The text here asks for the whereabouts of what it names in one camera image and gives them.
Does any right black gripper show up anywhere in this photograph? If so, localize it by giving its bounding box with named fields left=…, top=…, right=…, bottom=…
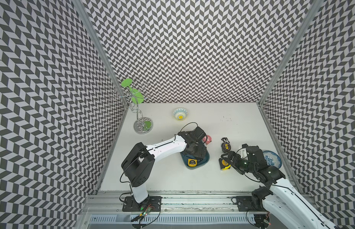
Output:
left=220, top=151, right=257, bottom=174

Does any yellow black tape measure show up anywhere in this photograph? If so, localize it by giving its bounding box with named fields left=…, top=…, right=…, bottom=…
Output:
left=218, top=158, right=231, bottom=170

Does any pink tape measure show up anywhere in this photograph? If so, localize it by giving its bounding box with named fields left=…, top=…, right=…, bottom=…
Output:
left=202, top=135, right=212, bottom=145

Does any small black tape measure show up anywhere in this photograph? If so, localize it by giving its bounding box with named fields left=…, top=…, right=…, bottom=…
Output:
left=221, top=137, right=231, bottom=153

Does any teal plastic storage box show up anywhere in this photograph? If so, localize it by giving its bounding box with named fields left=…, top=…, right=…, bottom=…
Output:
left=180, top=152, right=210, bottom=170

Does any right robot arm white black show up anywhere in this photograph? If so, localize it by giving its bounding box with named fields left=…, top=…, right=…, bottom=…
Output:
left=221, top=144, right=338, bottom=229

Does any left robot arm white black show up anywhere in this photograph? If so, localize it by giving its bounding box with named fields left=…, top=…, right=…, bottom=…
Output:
left=121, top=127, right=208, bottom=204

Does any yellow square tape measure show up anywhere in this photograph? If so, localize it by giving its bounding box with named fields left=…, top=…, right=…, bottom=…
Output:
left=188, top=158, right=197, bottom=168

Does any yellow patterned bowl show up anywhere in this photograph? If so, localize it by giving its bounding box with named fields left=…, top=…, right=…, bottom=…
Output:
left=173, top=107, right=188, bottom=121

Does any blue patterned plate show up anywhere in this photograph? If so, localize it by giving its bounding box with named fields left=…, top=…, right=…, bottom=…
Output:
left=263, top=150, right=282, bottom=169

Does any lower green plastic cup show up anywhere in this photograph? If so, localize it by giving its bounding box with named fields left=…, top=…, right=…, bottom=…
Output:
left=130, top=88, right=145, bottom=105

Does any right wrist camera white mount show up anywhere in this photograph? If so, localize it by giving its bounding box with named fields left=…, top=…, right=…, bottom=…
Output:
left=239, top=144, right=248, bottom=159

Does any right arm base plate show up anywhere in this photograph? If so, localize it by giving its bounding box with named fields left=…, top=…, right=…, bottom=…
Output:
left=234, top=196, right=266, bottom=212

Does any metal wire cup stand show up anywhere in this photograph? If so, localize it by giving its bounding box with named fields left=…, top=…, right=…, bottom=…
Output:
left=111, top=78, right=153, bottom=134

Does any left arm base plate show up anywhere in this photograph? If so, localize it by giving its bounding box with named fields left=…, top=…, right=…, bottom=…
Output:
left=122, top=196, right=162, bottom=212

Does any aluminium front rail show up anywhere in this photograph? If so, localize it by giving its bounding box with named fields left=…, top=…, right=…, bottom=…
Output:
left=80, top=191, right=253, bottom=215

